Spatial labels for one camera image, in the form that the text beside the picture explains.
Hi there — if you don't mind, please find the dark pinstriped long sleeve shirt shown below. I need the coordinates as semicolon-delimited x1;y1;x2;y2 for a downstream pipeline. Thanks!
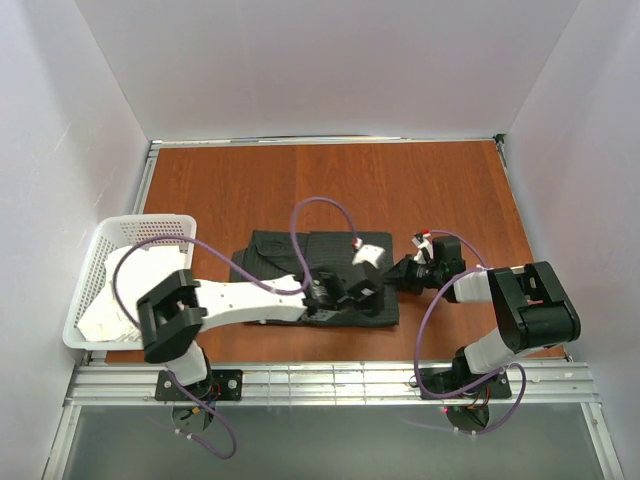
232;230;399;328

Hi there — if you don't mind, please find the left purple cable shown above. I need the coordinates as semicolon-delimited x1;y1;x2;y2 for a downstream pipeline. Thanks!
112;198;361;459

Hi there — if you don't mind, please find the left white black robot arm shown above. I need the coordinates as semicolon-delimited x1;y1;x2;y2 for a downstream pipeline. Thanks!
136;262;384;387

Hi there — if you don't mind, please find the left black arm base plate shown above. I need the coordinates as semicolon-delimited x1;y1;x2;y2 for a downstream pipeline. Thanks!
154;369;244;402

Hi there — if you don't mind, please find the aluminium front frame rail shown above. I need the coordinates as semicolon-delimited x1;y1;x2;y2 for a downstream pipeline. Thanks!
44;360;623;479

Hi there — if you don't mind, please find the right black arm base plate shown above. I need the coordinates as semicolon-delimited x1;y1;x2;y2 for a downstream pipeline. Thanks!
419;368;512;400

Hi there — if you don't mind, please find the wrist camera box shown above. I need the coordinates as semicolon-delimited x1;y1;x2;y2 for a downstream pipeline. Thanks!
412;230;466;275
351;239;386;297

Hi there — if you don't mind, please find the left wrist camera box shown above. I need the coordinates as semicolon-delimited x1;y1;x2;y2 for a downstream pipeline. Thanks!
351;239;386;297

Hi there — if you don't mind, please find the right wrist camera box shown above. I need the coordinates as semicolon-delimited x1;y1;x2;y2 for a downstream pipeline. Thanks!
412;230;466;275

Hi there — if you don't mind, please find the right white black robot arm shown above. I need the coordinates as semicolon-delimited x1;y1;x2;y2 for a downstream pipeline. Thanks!
384;255;581;394

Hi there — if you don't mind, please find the white shirt in basket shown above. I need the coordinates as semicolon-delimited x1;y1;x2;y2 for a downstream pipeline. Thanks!
78;244;191;342

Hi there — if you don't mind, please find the white plastic laundry basket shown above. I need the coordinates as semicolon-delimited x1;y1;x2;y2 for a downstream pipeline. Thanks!
62;213;197;352

